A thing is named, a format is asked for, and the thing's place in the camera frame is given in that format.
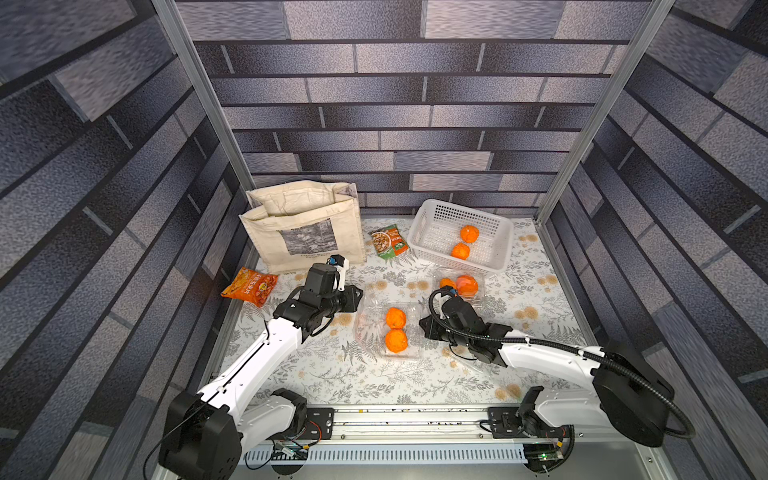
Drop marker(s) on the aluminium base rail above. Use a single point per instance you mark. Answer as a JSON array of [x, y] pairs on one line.
[[411, 435]]

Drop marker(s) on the green red snack packet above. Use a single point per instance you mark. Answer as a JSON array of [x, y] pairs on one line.
[[388, 242]]

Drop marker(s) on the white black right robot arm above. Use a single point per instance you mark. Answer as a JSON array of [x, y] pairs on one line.
[[611, 386]]

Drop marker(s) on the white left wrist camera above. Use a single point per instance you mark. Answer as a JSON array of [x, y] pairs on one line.
[[341, 264]]

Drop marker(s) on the right aluminium frame post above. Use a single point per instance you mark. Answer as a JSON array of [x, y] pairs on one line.
[[647, 30]]

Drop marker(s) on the orange instant noodle packet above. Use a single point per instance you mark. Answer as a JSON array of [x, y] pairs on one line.
[[251, 286]]

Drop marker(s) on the aluminium frame post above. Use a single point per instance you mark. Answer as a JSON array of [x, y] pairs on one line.
[[647, 30], [181, 41]]

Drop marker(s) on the white plastic mesh basket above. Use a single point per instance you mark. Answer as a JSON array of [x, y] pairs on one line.
[[436, 230]]

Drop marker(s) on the clear plastic clamshell container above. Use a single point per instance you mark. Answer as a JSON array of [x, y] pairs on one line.
[[371, 328], [440, 273]]

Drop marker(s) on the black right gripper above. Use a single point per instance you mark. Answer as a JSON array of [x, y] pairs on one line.
[[450, 308]]

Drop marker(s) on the cream canvas Monet tote bag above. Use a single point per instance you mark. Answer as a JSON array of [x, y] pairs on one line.
[[294, 225]]

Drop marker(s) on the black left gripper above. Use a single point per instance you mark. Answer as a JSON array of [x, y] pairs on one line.
[[353, 300]]

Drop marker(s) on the left aluminium frame post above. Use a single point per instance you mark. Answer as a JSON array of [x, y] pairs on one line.
[[181, 41]]

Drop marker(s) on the orange mandarin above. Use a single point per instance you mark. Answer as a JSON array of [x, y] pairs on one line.
[[396, 341], [467, 286], [447, 283], [461, 251], [396, 319], [469, 234]]

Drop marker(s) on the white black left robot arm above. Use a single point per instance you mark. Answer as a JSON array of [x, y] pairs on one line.
[[206, 433]]

